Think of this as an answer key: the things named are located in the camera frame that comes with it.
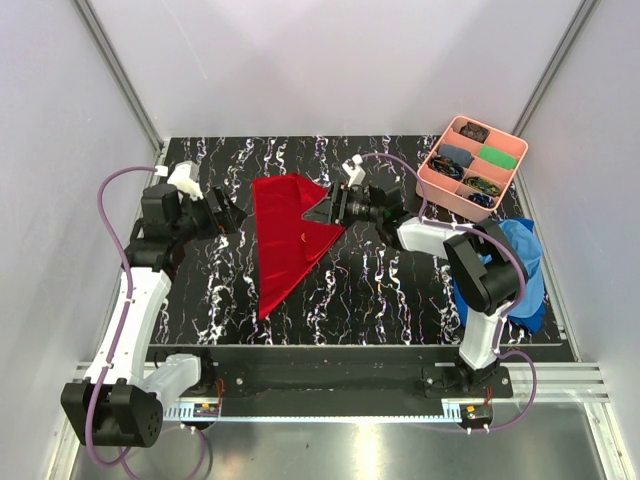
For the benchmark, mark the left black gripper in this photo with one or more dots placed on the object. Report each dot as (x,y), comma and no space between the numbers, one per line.
(229,218)

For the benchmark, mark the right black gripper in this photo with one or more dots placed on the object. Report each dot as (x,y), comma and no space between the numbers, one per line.
(332,206)

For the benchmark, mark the red cloth napkin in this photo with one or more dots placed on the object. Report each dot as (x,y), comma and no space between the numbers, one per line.
(284,259)

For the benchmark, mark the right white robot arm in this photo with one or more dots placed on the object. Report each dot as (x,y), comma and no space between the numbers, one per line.
(489,275)

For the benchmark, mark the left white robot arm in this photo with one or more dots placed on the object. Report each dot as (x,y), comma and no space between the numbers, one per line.
(118,404)

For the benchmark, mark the multicolour bands left compartment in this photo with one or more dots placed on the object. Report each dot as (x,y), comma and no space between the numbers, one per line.
(447,167)

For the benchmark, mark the multicolour bands compartment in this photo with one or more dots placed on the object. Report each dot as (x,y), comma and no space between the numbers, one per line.
(447,167)
(483,186)

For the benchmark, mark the grey-blue cloth in tray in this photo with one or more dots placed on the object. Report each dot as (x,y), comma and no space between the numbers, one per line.
(459,155)

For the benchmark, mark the pink divided organizer tray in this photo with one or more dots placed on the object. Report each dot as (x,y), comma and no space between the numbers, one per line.
(454,195)

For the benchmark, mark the multicolour bands front compartment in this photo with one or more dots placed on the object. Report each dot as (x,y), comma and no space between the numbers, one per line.
(483,186)

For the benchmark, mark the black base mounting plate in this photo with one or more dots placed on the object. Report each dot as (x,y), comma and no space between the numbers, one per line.
(432,371)

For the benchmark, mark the dark patterned item in tray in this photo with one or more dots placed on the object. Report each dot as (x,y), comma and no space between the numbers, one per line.
(474,132)

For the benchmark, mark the green cloth in tray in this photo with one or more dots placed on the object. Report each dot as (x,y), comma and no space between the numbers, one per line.
(498,158)

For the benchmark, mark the dark blue cloth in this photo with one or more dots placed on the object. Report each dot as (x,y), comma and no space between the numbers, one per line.
(530,320)

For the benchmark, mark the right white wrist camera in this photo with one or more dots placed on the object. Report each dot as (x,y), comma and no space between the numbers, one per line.
(354,171)

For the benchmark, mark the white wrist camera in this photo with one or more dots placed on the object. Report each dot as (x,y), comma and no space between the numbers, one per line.
(184,177)
(354,171)

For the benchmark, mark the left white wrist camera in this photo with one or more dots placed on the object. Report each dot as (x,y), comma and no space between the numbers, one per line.
(184,177)

